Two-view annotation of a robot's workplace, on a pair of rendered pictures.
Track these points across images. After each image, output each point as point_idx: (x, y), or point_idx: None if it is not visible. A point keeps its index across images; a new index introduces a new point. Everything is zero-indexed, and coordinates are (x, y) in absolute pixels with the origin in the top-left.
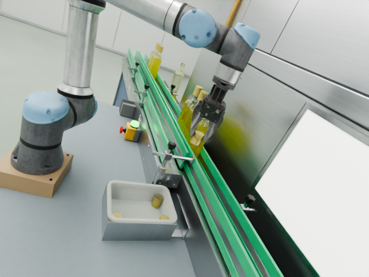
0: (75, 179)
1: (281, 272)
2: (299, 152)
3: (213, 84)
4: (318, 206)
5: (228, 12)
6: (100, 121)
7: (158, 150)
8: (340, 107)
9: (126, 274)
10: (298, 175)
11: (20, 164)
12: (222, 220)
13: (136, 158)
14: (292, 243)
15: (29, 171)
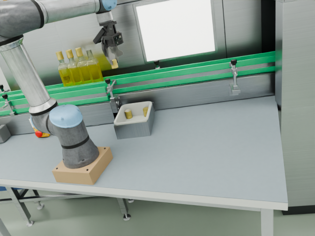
0: None
1: (194, 63)
2: (150, 25)
3: (101, 28)
4: (176, 35)
5: None
6: (11, 152)
7: (91, 101)
8: None
9: (172, 126)
10: (159, 33)
11: (91, 156)
12: (163, 75)
13: None
14: (182, 56)
15: (96, 155)
